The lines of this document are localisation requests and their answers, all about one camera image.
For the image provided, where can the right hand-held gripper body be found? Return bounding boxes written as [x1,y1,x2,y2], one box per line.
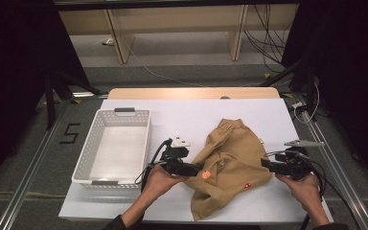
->
[271,139,326,180]

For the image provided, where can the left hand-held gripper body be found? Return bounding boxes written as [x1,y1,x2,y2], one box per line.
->
[160,133,196,177]

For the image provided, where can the tan pants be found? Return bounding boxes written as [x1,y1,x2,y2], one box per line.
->
[185,118,273,221]

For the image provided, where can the white perforated plastic basket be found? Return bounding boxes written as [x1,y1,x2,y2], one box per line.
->
[71,107,152,192]

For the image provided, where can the person's left hand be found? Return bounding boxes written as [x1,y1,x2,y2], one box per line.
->
[141,164,190,202]

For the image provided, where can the person's right hand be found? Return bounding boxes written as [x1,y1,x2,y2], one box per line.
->
[276,173,321,212]

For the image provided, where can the white foam board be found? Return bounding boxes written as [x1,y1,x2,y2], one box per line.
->
[57,98,334,224]

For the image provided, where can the light wooden table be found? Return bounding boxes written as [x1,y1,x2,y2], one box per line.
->
[107,86,281,101]

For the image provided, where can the black metal stand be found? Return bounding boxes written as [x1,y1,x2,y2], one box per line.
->
[260,57,317,123]
[42,68,108,130]

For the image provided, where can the black curtain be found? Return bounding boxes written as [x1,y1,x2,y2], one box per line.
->
[281,0,368,193]
[0,0,90,195]

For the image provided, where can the light wooden shelf unit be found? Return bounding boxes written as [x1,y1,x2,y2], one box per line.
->
[53,3,300,65]

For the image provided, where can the left hand-held gripper cable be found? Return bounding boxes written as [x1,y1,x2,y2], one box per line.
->
[133,137,173,193]

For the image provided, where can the hand-held gripper cable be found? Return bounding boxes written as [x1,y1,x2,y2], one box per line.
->
[263,149,329,230]
[133,137,173,193]

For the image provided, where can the right hand-held gripper cable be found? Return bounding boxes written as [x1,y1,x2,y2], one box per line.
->
[263,149,329,230]

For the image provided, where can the white cable with plug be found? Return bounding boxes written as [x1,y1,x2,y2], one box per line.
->
[290,80,321,126]

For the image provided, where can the long aluminium rail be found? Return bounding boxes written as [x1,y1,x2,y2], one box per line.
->
[0,100,71,230]
[295,94,368,230]

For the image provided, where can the thin white floor cable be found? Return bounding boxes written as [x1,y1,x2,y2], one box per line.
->
[90,37,205,88]

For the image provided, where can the short aluminium rail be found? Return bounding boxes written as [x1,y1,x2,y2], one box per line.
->
[71,91,109,99]

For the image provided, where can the bundle of black cables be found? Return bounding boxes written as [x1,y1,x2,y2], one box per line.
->
[242,3,296,74]

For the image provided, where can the black horizontal frame bar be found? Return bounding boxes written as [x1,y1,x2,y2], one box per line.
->
[52,0,301,12]

